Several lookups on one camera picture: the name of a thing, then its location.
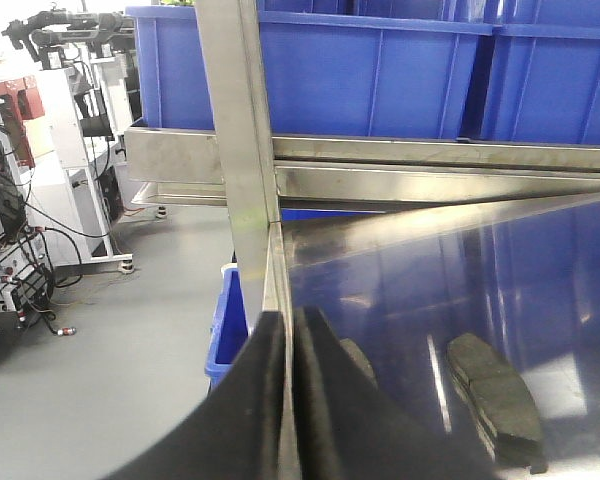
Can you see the blue plastic crate right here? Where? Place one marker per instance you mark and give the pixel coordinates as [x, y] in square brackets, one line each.
[544, 81]

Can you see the blue plastic crate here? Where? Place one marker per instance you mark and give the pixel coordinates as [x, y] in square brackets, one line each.
[325, 74]
[544, 81]

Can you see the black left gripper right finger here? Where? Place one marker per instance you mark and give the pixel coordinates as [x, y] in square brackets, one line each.
[348, 429]

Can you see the blue bin on floor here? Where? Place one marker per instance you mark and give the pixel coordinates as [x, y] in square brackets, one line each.
[229, 329]

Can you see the dark grey brake pad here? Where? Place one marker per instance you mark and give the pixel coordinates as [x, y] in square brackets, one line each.
[359, 358]

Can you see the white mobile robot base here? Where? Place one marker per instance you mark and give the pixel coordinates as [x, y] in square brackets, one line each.
[27, 277]

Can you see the blue plastic crate left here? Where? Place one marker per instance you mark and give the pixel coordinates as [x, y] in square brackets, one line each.
[325, 74]

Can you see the white equipment cabinet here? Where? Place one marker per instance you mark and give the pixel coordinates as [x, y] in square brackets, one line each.
[88, 88]

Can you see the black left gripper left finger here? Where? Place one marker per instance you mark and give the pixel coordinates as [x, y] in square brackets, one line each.
[235, 432]

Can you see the stainless steel rack frame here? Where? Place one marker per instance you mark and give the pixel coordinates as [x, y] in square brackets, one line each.
[341, 193]

